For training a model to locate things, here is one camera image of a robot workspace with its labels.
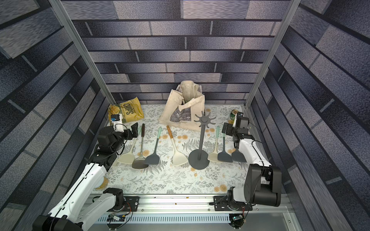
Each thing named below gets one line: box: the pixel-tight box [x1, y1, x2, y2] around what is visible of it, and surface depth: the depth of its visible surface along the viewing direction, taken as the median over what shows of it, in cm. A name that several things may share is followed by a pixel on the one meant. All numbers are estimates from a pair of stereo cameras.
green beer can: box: [229, 109, 239, 121], surface depth 103 cm
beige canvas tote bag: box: [158, 80, 205, 132], surface depth 96 cm
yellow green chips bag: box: [107, 96, 145, 125], surface depth 111 cm
